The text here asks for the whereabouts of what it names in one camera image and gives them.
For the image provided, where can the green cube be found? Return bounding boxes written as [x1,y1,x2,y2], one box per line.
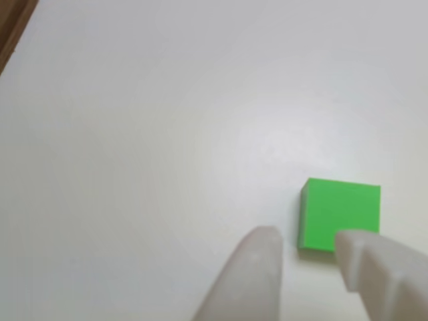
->
[297,177,382,253]

